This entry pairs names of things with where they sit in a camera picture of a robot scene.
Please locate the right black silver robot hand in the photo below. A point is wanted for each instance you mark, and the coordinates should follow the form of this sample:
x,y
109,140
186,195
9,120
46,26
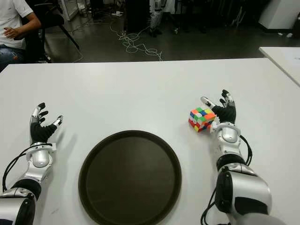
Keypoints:
x,y
226,113

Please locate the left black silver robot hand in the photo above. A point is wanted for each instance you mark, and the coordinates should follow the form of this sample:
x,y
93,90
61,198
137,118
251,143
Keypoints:
x,y
38,133

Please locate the multicolour Rubik's cube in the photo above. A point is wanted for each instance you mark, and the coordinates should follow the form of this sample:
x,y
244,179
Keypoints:
x,y
201,119

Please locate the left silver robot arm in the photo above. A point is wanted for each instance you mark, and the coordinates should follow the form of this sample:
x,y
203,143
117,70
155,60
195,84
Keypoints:
x,y
39,159

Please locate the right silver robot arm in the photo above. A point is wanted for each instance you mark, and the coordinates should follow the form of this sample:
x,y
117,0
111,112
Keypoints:
x,y
243,189

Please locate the dark brown round plate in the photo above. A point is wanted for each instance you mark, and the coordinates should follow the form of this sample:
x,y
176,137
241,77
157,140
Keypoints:
x,y
130,178

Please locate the neighbouring white table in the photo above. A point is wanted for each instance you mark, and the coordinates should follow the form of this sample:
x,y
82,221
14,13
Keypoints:
x,y
283,61

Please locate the small white floor object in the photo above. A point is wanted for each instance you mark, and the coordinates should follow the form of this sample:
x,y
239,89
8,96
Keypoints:
x,y
289,35

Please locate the white cabinet with black base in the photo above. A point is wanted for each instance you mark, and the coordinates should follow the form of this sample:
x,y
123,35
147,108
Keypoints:
x,y
279,14

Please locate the black office chair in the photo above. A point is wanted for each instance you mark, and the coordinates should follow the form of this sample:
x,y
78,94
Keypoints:
x,y
50,16

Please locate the seated person in white shirt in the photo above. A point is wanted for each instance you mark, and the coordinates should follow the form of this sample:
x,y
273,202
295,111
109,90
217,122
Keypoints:
x,y
11,16

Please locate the silver humanoid robot legs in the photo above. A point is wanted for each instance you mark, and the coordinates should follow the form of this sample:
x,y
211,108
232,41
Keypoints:
x,y
155,16

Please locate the white partition panel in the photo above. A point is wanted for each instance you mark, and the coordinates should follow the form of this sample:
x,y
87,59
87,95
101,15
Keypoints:
x,y
70,9

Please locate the tall black cabinet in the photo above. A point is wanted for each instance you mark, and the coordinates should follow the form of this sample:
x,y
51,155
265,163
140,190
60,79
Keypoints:
x,y
138,16

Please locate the white power strip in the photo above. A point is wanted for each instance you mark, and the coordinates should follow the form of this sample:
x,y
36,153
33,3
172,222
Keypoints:
x,y
116,14

